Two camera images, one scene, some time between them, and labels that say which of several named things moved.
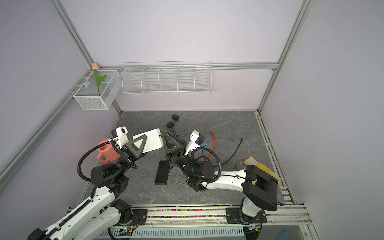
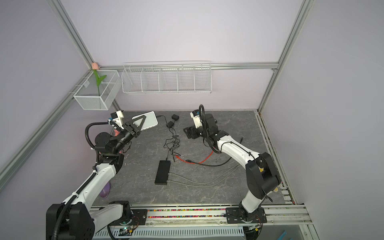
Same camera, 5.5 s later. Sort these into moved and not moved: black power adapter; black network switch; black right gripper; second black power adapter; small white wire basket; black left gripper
Moved: black left gripper; black right gripper
Not moved: black network switch; small white wire basket; second black power adapter; black power adapter
